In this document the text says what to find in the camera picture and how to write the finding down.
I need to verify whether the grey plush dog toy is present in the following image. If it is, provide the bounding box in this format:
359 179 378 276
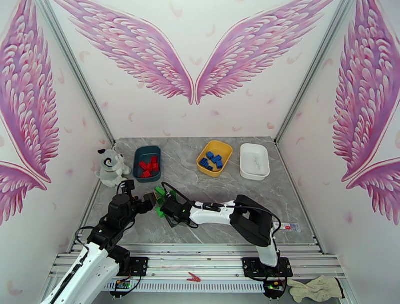
94 148 132 188

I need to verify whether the dark teal plastic container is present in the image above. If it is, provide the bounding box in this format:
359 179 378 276
132 145 163 184

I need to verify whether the yellow plastic container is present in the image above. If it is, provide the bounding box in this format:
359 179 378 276
196 140 234 178

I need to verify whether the white plastic container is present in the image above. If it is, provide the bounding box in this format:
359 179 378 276
239 143 271 182

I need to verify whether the barcode label sticker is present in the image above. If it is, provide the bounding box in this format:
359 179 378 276
272 222 303 232

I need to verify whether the beige work glove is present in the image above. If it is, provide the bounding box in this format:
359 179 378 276
288 275 345 303

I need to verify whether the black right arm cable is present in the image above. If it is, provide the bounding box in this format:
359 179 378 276
160 182 283 238

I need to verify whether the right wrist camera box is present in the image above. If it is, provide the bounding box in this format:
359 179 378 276
161 199 175 217

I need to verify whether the aluminium mounting rail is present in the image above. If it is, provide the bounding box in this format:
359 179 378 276
48 243 348 280

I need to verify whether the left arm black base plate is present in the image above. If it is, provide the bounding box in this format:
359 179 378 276
99 256 150 278

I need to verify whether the white perforated cable tray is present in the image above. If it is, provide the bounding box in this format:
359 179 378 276
99 279 267 294

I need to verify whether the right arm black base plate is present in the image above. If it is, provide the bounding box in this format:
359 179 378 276
242 257 294 278

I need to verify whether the aluminium frame post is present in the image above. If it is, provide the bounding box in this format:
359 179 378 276
34 0 117 152
274 0 363 146

